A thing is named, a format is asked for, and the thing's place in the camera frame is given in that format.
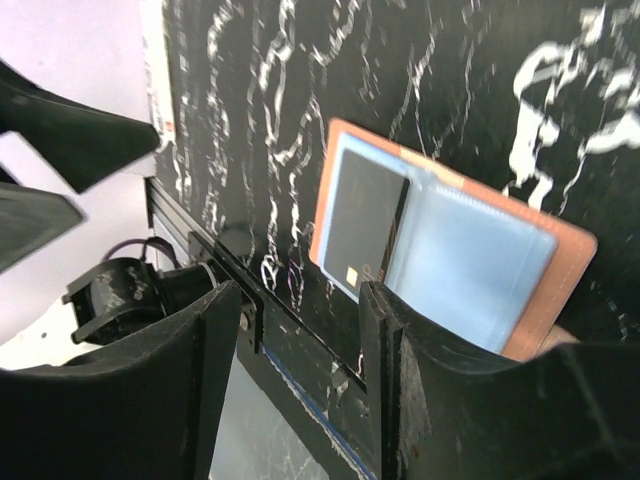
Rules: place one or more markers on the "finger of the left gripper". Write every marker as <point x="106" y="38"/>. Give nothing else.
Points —
<point x="31" y="219"/>
<point x="82" y="144"/>

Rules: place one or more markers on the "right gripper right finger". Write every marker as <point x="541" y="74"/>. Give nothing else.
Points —
<point x="444" y="408"/>

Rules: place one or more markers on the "black front base bar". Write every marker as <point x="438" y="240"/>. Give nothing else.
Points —
<point x="292" y="409"/>

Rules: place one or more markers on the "white paper label sheet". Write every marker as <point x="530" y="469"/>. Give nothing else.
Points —
<point x="157" y="71"/>

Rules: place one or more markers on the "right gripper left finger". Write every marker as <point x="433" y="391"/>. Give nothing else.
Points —
<point x="147" y="406"/>

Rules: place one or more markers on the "pink leather card holder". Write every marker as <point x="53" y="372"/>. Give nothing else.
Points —
<point x="484" y="266"/>

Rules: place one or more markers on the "black VIP card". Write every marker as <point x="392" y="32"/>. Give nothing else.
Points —
<point x="366" y="201"/>

